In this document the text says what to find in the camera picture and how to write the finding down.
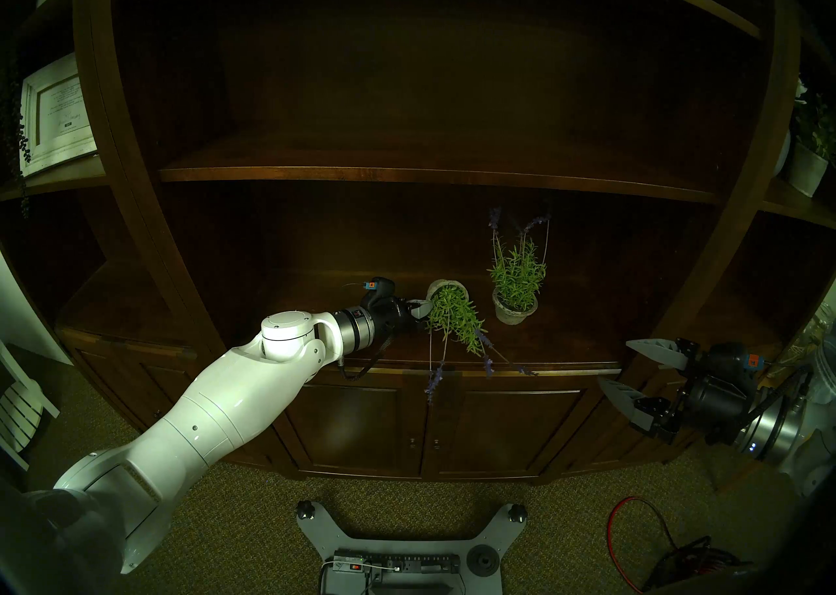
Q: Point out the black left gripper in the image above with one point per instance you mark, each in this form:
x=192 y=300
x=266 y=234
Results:
x=392 y=319

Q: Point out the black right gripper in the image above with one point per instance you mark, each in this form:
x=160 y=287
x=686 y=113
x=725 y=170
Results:
x=712 y=404

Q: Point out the fake lavender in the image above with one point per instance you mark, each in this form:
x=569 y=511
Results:
x=516 y=277
x=454 y=316

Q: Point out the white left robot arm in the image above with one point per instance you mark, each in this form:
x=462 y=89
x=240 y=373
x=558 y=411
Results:
x=209 y=411

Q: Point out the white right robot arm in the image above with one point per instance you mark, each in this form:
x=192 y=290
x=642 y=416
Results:
x=790 y=430

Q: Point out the green plant in white pot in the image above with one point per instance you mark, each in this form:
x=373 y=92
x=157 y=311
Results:
x=806 y=172

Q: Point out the dark trailing plant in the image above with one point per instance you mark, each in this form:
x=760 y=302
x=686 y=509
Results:
x=25 y=143

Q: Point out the wooden cabinet door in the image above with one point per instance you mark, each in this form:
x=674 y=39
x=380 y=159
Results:
x=522 y=437
x=366 y=437

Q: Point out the clear vase with twigs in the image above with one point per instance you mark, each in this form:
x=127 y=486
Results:
x=819 y=326

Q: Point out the black base knob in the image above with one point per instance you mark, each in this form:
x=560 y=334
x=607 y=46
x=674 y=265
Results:
x=304 y=509
x=517 y=513

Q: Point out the dark wooden shelf cabinet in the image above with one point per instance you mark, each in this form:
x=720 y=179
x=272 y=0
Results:
x=424 y=110

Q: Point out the black round disk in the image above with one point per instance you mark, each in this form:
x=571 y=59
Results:
x=483 y=561

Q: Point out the black power strip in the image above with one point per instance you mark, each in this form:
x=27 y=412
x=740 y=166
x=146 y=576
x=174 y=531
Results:
x=411 y=562

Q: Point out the white round vase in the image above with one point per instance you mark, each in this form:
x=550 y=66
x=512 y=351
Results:
x=782 y=154

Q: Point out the white orchid flower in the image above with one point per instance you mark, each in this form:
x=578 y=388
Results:
x=800 y=88

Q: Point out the white framed certificate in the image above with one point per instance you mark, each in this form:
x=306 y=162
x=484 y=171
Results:
x=62 y=110

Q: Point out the white slatted wooden chair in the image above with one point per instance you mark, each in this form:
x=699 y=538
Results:
x=19 y=411

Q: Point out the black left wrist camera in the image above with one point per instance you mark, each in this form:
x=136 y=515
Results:
x=380 y=290

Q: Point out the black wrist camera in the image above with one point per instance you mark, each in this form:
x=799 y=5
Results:
x=380 y=290
x=735 y=358

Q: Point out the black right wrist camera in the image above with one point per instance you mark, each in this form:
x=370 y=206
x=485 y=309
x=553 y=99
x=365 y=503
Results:
x=735 y=358

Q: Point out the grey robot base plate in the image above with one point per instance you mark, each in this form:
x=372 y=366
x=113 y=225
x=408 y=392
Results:
x=320 y=529

